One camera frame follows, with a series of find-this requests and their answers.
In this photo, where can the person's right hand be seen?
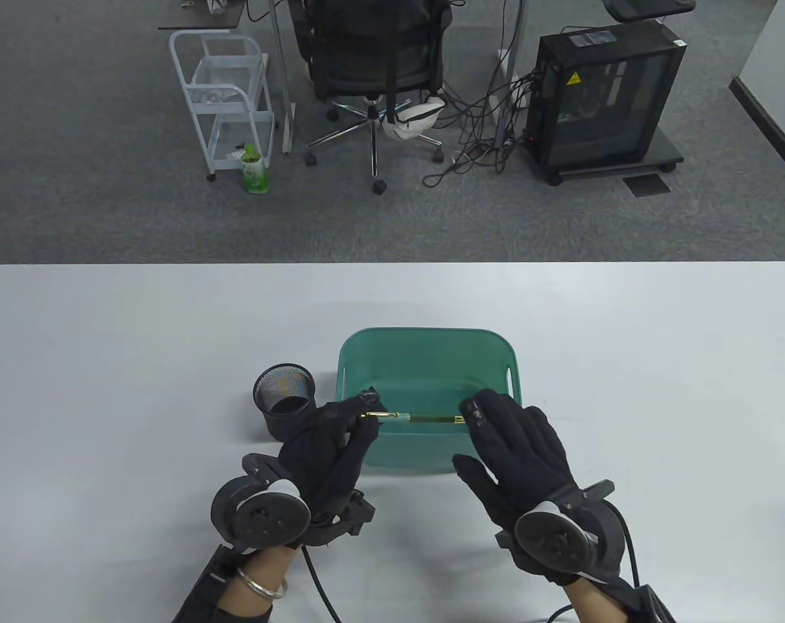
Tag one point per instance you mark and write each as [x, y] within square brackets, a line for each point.
[522, 461]

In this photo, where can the person's left hand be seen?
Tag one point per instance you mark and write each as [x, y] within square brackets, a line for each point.
[327, 448]

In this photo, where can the green fountain pen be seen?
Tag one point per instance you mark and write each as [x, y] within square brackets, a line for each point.
[431, 419]

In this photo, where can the green plastic basket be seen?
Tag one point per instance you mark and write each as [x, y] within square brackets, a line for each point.
[425, 363]

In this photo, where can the person's left forearm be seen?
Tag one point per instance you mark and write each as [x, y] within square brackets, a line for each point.
[269, 561]

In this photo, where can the person's right forearm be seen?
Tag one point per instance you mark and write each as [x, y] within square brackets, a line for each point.
[600, 600]

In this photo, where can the black mesh pen holder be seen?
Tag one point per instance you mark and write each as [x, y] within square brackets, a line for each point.
[272, 425]

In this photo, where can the grey right hand tracker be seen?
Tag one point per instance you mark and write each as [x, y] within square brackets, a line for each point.
[551, 542]

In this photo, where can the grey hand tracker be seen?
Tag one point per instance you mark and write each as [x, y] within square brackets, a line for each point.
[551, 542]
[269, 519]

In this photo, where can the grey left hand tracker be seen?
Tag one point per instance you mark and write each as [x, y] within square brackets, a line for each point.
[269, 519]

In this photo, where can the green plastic bottle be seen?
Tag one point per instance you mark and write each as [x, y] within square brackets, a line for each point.
[255, 175]

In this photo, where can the black floor plate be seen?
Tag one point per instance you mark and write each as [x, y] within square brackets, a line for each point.
[647, 185]

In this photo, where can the white helmet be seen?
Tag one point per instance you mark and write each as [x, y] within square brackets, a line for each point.
[412, 123]

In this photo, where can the black wheeled platform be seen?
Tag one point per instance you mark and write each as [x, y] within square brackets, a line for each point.
[668, 152]

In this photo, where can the black computer tower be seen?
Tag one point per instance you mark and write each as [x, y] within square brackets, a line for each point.
[600, 110]

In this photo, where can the white desk leg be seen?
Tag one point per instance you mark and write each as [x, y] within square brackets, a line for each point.
[282, 78]
[512, 58]

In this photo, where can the black office chair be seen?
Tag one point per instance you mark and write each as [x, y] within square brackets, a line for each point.
[366, 58]

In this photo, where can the white rolling cart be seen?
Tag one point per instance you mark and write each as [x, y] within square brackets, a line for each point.
[227, 68]

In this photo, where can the dark desk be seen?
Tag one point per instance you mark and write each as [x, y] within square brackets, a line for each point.
[198, 19]

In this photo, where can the black stand base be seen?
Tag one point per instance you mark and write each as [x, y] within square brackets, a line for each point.
[645, 10]

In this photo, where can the black left wrist mount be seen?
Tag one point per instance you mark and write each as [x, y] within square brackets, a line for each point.
[201, 594]

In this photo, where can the black wrist mount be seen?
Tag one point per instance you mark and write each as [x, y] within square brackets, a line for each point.
[201, 594]
[652, 607]

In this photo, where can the black right wrist mount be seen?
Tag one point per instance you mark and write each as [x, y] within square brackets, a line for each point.
[652, 607]

